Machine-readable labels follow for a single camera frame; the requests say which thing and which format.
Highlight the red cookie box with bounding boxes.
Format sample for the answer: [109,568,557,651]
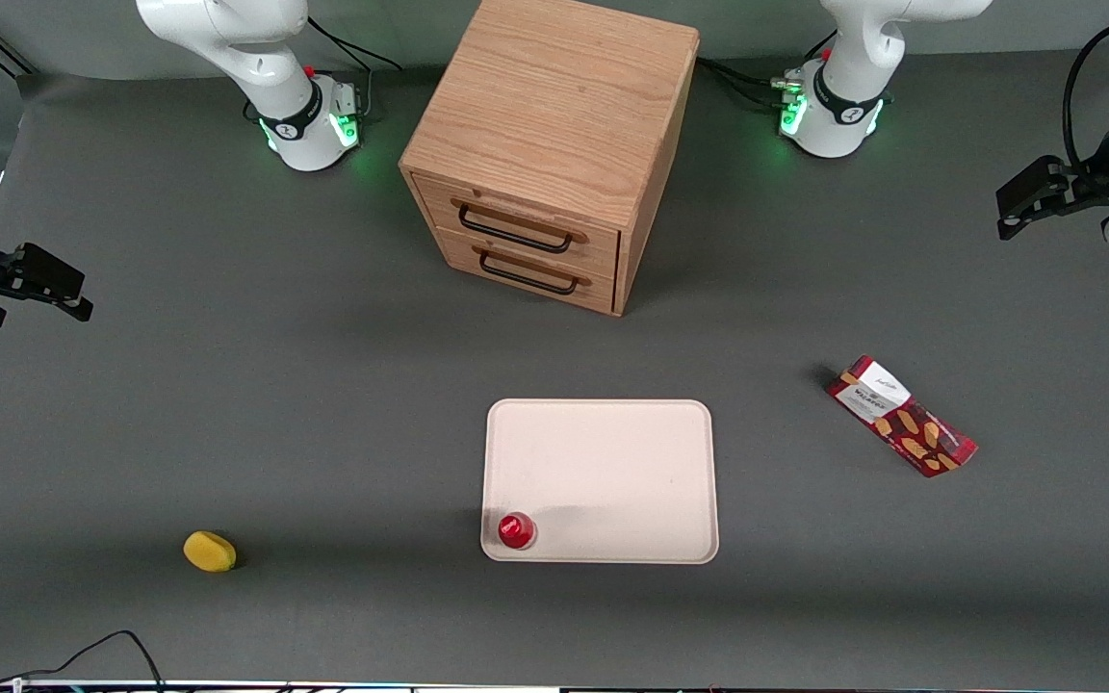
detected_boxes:
[825,354,979,478]

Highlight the beige plastic tray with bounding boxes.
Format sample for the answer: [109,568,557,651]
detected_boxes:
[480,398,720,565]

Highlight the dark grey table mat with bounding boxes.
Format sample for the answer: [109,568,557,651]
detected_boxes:
[0,38,1109,686]

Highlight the yellow oval object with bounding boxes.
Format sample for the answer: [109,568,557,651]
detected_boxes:
[183,530,238,574]

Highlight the wooden drawer front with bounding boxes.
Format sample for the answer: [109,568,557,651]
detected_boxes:
[433,228,617,315]
[413,173,622,281]

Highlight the wooden two-drawer cabinet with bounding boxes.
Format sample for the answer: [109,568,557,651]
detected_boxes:
[399,0,701,318]

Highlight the small red cup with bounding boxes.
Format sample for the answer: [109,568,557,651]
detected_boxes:
[498,512,538,551]

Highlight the black left arm base cables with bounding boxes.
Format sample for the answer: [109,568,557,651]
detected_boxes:
[696,27,839,110]

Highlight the black arm base cables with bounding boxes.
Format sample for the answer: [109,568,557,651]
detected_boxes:
[696,27,839,110]
[245,16,403,123]

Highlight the black cable on table edge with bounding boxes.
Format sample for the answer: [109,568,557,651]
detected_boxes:
[0,629,167,693]

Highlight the black right arm base cables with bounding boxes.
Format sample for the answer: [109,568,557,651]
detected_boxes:
[245,16,403,123]

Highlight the black metal drawer handle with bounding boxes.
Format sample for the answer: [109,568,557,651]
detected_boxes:
[451,197,588,255]
[471,244,592,296]

